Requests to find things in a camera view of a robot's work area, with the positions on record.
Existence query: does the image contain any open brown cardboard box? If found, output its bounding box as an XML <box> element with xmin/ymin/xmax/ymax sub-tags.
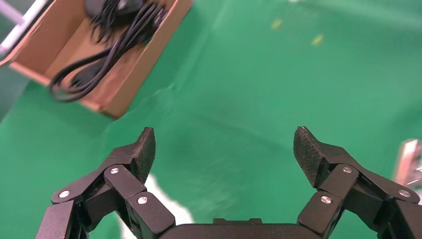
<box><xmin>0</xmin><ymin>0</ymin><xmax>194</xmax><ymax>120</ymax></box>

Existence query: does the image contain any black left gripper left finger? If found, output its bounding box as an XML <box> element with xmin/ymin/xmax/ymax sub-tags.
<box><xmin>34</xmin><ymin>127</ymin><xmax>176</xmax><ymax>239</ymax></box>

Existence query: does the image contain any white metal frame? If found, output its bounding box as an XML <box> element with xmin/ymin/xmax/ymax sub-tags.
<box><xmin>0</xmin><ymin>0</ymin><xmax>51</xmax><ymax>57</ymax></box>

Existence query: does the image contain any black power cord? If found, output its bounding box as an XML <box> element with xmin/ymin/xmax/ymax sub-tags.
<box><xmin>49</xmin><ymin>0</ymin><xmax>169</xmax><ymax>103</ymax></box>

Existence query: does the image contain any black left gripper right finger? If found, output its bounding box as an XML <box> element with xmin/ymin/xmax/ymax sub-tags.
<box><xmin>293</xmin><ymin>126</ymin><xmax>422</xmax><ymax>239</ymax></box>

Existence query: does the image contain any green table cloth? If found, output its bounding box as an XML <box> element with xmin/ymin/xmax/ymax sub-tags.
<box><xmin>0</xmin><ymin>0</ymin><xmax>422</xmax><ymax>239</ymax></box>

